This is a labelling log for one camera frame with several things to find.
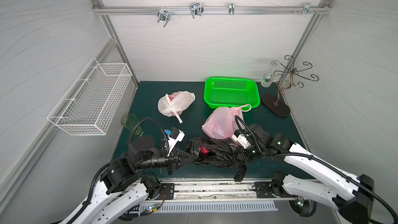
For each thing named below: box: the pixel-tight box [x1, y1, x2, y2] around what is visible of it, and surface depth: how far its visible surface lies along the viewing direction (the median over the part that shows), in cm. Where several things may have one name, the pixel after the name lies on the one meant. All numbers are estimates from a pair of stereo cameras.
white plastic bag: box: [157, 90, 196, 124], surface depth 97 cm
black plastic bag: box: [186, 136, 250, 169], surface depth 74 cm
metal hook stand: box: [261, 54, 320, 117], surface depth 88 cm
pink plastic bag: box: [201, 104, 252, 140], surface depth 87 cm
